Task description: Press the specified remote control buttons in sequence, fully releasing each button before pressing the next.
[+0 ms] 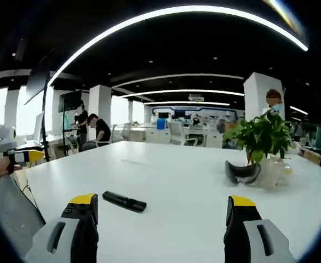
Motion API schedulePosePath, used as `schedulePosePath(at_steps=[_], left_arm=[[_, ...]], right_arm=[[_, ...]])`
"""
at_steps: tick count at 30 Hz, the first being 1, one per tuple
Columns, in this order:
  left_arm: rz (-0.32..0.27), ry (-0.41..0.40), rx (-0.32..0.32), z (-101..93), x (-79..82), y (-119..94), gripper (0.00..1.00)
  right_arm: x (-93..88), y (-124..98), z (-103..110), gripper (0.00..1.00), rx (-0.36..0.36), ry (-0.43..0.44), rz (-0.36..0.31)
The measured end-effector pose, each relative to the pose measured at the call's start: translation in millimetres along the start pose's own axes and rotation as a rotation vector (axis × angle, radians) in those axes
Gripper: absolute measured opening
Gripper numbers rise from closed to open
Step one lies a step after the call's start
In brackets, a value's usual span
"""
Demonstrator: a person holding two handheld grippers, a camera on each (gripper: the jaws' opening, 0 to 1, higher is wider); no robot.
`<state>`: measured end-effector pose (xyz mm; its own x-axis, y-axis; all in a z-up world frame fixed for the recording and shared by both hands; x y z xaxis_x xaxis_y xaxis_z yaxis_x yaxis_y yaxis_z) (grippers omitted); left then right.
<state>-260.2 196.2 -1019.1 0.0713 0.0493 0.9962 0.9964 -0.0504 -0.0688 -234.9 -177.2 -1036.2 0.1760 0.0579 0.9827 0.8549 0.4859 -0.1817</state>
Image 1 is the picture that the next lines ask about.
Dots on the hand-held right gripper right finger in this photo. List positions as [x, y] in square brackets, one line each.
[270, 243]

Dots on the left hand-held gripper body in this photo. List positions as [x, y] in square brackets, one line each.
[5, 137]

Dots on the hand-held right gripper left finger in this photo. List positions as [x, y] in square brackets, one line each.
[53, 241]

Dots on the black remote control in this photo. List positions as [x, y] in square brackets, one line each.
[125, 202]

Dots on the computer monitor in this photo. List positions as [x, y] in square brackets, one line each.
[38, 128]

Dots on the black light stand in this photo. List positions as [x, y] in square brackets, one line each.
[46, 123]

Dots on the black panel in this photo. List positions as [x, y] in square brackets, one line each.
[37, 85]

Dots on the clear glass vase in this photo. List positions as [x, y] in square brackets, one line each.
[275, 171]

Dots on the white office chair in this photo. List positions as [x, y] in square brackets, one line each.
[126, 130]
[178, 132]

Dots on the green potted plant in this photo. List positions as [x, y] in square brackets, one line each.
[262, 134]

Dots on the blue box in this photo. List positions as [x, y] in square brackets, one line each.
[161, 123]

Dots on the straight ceiling light strip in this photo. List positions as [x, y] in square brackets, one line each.
[188, 103]
[185, 91]
[182, 76]

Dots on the white ceiling unit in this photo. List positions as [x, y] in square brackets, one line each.
[196, 97]

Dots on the curved ceiling light strip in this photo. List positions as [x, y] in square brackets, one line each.
[149, 13]

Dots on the black wall screen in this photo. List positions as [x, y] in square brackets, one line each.
[70, 102]

